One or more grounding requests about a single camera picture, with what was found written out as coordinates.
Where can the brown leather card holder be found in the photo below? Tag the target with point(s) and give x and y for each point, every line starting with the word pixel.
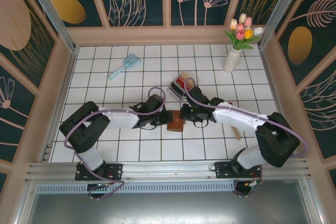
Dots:
pixel 176 123

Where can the red card stack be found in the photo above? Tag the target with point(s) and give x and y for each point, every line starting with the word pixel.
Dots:
pixel 180 81

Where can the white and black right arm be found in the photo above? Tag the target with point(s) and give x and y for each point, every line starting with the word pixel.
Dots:
pixel 236 119

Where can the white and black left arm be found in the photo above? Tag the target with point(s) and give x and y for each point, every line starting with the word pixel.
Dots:
pixel 120 117

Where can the gold VIP card stack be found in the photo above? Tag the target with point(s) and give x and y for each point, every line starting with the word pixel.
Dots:
pixel 187 76

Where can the light blue toy fork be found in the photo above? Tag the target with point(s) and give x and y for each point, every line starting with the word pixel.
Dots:
pixel 129 61

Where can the white ribbed vase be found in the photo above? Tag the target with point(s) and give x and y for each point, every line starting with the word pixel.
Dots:
pixel 231 62

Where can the artificial tulip bouquet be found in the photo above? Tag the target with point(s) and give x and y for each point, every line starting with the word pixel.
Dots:
pixel 240 36

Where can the aluminium frame rail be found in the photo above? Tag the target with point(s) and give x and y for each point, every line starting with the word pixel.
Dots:
pixel 168 171

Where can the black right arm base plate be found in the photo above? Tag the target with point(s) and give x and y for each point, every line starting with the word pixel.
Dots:
pixel 223 170

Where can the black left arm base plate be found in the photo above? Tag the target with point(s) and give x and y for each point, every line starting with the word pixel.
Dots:
pixel 115 171

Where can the aluminium corner post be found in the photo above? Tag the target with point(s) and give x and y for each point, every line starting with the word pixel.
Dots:
pixel 281 11
pixel 50 11

